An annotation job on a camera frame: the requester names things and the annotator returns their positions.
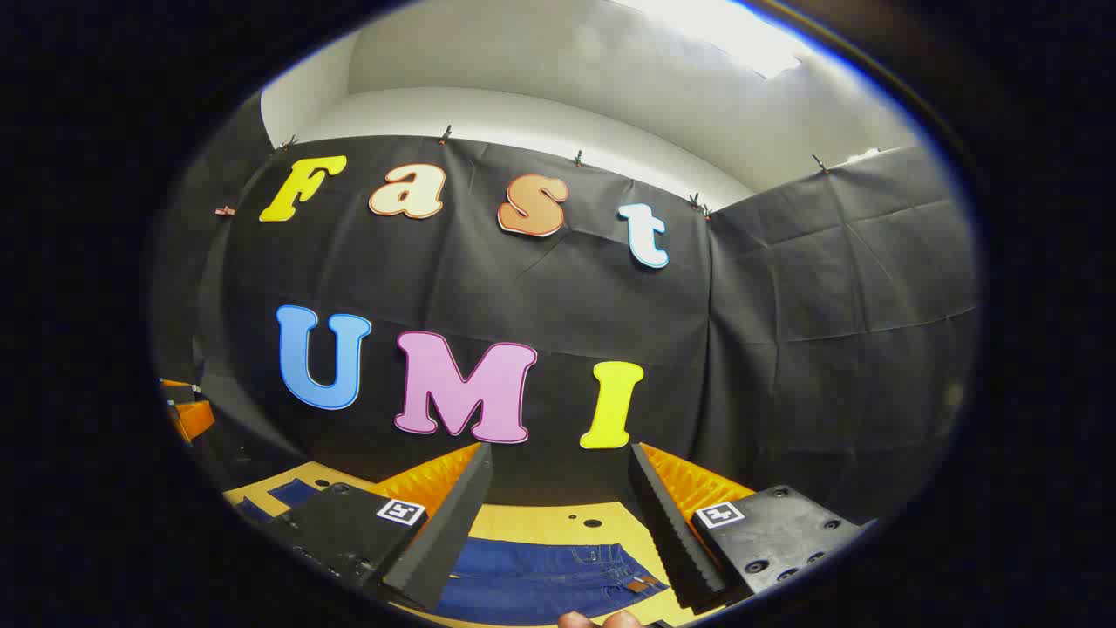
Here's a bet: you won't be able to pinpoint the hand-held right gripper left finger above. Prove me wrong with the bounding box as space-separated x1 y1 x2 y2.
266 441 494 613

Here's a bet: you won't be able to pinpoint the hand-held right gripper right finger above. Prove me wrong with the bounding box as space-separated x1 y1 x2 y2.
628 441 873 613

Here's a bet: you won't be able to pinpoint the blue denim jeans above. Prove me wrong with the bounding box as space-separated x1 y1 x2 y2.
234 478 672 627

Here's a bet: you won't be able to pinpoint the black backdrop cloth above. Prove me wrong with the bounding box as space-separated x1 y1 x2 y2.
153 92 982 524

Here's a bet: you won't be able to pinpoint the row of small backdrop clips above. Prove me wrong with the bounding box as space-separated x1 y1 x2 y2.
215 125 831 219

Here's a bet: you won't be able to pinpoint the ceiling light panel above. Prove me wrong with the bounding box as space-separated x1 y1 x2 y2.
610 0 816 79

